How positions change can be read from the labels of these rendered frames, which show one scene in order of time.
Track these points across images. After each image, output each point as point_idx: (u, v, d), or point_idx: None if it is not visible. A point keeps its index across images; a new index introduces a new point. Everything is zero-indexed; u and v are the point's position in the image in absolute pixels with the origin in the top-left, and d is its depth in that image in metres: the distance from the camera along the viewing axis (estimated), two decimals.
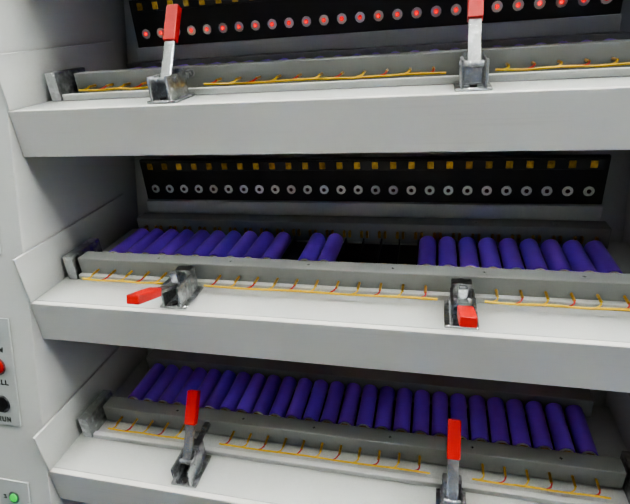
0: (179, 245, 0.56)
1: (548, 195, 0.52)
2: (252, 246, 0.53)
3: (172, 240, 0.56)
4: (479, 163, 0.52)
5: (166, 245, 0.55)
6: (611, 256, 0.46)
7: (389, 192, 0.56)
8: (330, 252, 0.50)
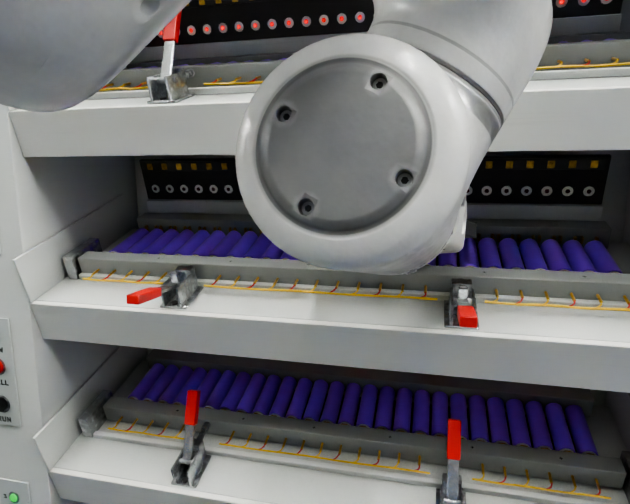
0: (179, 245, 0.56)
1: (548, 195, 0.52)
2: (252, 246, 0.53)
3: (172, 240, 0.56)
4: (479, 163, 0.52)
5: (166, 245, 0.55)
6: (611, 256, 0.46)
7: None
8: None
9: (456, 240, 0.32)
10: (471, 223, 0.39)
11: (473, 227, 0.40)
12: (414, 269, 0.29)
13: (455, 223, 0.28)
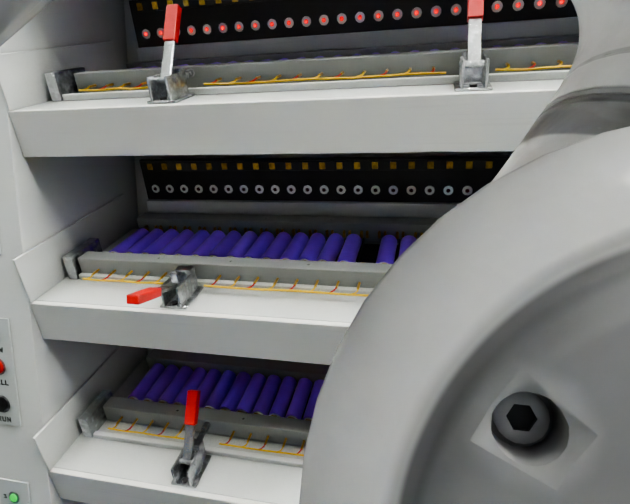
0: (179, 245, 0.56)
1: None
2: (252, 246, 0.53)
3: (172, 240, 0.56)
4: (479, 163, 0.52)
5: (166, 245, 0.55)
6: None
7: (389, 192, 0.56)
8: (329, 252, 0.50)
9: None
10: None
11: None
12: None
13: None
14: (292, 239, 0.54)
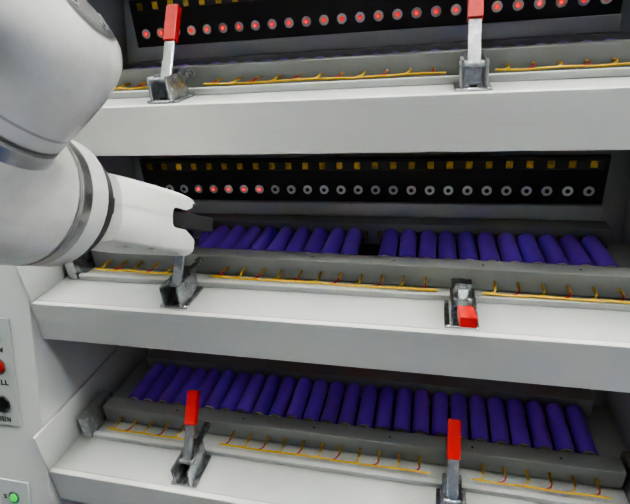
0: None
1: (548, 195, 0.52)
2: (256, 240, 0.54)
3: None
4: (479, 163, 0.52)
5: None
6: (607, 250, 0.47)
7: (389, 192, 0.56)
8: (333, 245, 0.52)
9: None
10: None
11: None
12: None
13: None
14: (295, 233, 0.55)
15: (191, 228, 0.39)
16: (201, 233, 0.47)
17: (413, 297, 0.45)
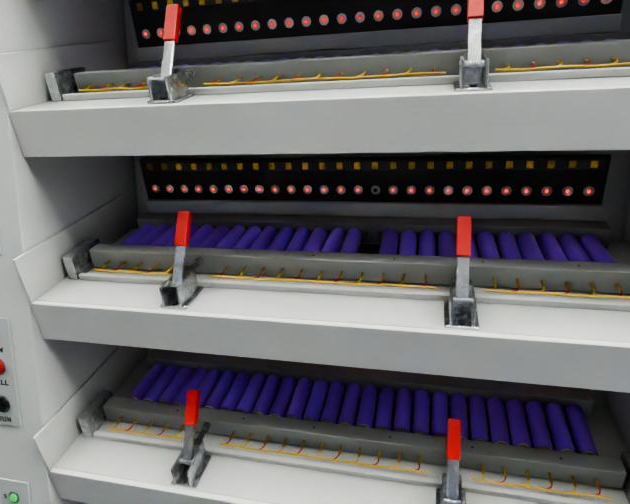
0: None
1: (548, 195, 0.52)
2: (256, 240, 0.54)
3: None
4: (479, 163, 0.52)
5: (172, 239, 0.56)
6: (606, 249, 0.47)
7: (389, 192, 0.56)
8: (333, 245, 0.52)
9: None
10: None
11: None
12: None
13: None
14: (295, 233, 0.55)
15: None
16: None
17: (413, 297, 0.45)
